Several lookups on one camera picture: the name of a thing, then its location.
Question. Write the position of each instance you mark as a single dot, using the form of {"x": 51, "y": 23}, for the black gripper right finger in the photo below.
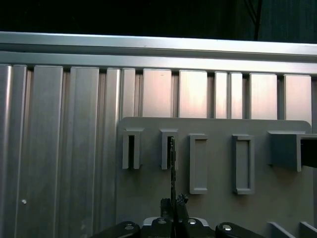
{"x": 182, "y": 210}

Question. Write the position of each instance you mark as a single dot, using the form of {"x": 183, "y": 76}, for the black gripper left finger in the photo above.
{"x": 165, "y": 210}

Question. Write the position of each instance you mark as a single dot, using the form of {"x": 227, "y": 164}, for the blue RAM stick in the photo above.
{"x": 173, "y": 173}

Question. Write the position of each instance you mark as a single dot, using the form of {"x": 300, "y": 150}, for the grey plastic parts rack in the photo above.
{"x": 220, "y": 210}

